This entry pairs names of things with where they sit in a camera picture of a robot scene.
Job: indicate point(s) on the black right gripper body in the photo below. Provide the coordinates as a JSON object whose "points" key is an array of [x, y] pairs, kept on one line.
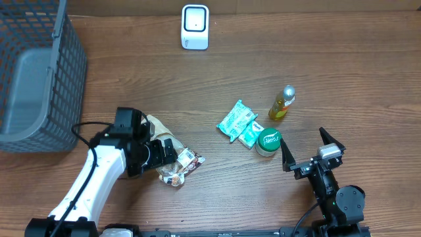
{"points": [[303, 169]]}

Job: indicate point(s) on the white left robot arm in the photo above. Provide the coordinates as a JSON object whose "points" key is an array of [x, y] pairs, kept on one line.
{"points": [[78, 213]]}

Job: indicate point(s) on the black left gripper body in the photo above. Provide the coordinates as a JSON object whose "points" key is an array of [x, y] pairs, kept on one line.
{"points": [[157, 157]]}

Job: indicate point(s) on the yellow liquid bottle silver cap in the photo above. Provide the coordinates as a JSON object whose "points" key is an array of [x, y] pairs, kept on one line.
{"points": [[282, 103]]}

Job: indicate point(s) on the mint green wipes pack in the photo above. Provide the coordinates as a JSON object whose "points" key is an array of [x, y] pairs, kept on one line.
{"points": [[236, 121]]}

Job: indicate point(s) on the white barcode scanner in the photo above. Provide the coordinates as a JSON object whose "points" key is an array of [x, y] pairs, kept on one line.
{"points": [[195, 27]]}

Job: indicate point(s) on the brown teal snack bag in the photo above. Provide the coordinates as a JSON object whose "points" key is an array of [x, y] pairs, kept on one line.
{"points": [[187, 159]]}

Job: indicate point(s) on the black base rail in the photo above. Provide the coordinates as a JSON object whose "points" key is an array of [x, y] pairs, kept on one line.
{"points": [[124, 230]]}

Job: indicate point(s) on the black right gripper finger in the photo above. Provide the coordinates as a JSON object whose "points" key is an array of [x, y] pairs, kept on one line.
{"points": [[287, 159], [328, 139]]}

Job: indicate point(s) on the dark grey mesh basket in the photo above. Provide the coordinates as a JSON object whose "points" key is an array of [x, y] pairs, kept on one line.
{"points": [[43, 76]]}

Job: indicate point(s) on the green lid white jar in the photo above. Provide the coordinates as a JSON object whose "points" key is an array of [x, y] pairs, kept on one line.
{"points": [[268, 142]]}

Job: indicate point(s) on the teal white tissue pack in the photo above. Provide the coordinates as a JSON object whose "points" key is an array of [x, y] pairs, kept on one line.
{"points": [[250, 134]]}

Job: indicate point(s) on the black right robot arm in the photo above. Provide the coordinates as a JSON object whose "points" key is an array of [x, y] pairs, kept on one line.
{"points": [[338, 211]]}

